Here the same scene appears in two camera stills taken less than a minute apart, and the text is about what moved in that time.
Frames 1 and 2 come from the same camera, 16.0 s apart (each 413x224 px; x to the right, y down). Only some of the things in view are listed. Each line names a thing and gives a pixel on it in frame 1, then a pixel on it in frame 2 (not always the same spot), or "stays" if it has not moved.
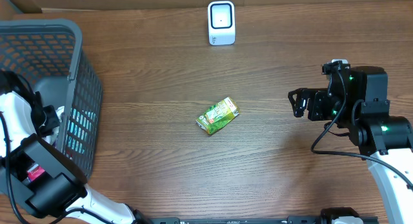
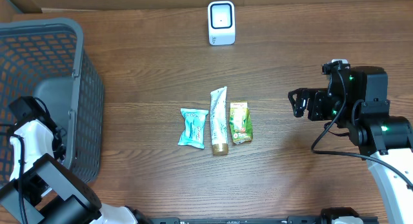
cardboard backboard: x=53 y=2 stays
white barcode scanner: x=221 y=22 stays
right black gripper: x=316 y=97 stays
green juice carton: x=218 y=115 to x=241 y=122
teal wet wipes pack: x=80 y=133 to x=194 y=125
